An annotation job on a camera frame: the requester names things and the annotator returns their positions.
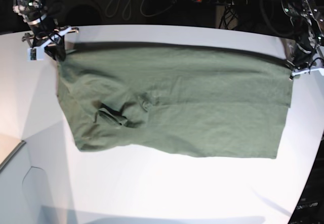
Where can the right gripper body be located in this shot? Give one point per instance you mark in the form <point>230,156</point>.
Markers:
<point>53,43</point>

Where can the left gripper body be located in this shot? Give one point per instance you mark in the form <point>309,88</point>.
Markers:
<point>305,65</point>

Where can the green t-shirt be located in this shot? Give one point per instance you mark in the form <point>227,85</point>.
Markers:
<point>195,101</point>

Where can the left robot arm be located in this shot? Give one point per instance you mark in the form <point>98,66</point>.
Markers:
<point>304,54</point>

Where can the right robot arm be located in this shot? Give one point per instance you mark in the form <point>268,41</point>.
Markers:
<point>36,15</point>

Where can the grey cardboard box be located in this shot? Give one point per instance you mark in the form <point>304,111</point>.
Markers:
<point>35,190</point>

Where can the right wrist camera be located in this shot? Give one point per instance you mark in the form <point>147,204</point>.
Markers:
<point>35,54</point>

